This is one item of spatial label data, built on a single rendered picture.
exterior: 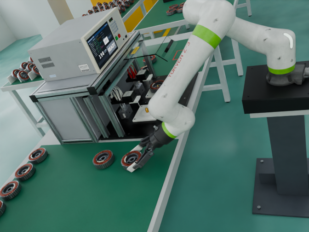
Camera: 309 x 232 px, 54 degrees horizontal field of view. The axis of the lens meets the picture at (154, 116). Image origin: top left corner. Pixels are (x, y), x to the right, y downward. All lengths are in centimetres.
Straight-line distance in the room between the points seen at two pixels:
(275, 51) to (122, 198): 96
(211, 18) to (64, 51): 81
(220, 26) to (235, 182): 133
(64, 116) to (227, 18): 103
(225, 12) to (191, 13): 18
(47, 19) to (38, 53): 397
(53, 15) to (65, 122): 396
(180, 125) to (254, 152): 126
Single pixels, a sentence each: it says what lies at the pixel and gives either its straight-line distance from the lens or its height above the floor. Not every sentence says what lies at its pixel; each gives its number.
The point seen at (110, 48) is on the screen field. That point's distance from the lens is 175.
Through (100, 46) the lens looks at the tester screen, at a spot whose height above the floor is 122.
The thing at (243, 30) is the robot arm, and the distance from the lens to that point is 154.
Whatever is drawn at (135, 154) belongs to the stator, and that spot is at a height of 78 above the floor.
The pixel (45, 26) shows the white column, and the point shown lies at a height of 70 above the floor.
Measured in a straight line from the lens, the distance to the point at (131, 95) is 171.
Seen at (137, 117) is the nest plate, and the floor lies 78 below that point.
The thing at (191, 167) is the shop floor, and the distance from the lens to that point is 245.
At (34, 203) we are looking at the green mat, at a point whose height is 75.
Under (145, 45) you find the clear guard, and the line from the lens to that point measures 190.
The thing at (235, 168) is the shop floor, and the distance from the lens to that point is 236.
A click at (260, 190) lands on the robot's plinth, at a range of 218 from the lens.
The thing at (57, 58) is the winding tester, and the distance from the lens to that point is 173.
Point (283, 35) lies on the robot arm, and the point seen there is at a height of 107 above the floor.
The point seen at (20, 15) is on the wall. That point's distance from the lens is 938.
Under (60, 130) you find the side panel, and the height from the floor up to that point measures 85.
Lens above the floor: 170
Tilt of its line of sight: 32 degrees down
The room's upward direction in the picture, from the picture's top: 22 degrees counter-clockwise
